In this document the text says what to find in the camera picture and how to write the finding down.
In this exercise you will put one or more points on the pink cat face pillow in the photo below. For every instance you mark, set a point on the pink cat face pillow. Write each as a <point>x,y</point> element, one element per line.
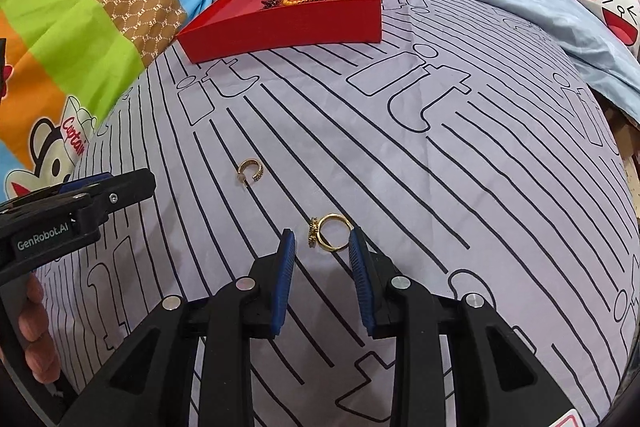
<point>615,7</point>

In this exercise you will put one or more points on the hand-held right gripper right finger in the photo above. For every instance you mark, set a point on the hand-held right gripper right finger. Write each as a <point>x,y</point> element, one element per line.
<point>362,287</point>

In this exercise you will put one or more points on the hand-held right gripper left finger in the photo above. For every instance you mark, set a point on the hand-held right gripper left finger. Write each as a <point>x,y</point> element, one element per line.
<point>282,287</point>

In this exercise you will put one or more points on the lilac striped bedsheet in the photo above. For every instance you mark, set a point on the lilac striped bedsheet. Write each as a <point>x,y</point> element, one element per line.
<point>450,182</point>

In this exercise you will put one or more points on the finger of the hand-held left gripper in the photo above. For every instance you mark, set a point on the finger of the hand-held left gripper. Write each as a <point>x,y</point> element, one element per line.
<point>125,194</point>
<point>85,184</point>

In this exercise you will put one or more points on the red cardboard box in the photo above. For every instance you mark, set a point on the red cardboard box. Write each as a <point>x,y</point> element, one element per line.
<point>280,29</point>

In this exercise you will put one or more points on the cartoon monkey printed blanket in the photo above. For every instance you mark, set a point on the cartoon monkey printed blanket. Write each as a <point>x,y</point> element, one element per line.
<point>75,32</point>

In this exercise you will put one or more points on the person's left hand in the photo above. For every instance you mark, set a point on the person's left hand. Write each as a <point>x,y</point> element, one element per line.
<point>35,332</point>

